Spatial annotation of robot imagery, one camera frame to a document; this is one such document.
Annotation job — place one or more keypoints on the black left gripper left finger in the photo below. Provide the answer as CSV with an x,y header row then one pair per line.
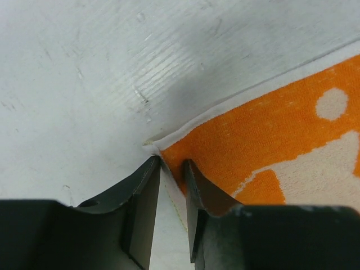
x,y
112,230

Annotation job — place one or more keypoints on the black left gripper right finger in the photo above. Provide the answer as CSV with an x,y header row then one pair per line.
x,y
226,234

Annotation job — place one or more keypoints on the orange cloth pile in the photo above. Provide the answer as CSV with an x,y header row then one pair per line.
x,y
293,139

